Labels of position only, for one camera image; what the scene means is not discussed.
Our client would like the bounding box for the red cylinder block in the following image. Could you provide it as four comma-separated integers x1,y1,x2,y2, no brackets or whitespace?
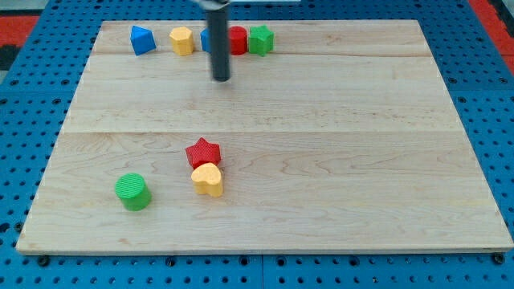
229,26,248,55

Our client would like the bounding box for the red star block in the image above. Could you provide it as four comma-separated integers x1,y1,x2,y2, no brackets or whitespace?
185,137,222,169

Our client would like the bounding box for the blue triangle block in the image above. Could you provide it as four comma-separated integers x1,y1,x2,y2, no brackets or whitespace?
130,26,157,55

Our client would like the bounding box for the wooden board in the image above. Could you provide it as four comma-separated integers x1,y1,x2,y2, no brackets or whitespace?
16,20,513,256

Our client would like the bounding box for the green star block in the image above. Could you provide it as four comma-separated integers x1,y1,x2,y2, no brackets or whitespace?
248,25,275,56

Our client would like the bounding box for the yellow hexagon block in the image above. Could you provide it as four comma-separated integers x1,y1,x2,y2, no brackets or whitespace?
169,26,194,56

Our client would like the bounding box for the green cylinder block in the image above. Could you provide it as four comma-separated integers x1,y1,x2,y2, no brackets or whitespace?
114,173,152,211

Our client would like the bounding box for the yellow heart block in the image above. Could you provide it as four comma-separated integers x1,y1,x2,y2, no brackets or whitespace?
190,163,224,197

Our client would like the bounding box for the blue cube block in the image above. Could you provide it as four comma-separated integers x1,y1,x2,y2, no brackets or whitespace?
200,28,211,53

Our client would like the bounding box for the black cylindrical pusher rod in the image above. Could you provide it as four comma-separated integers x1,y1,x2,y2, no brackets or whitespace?
205,0,230,82

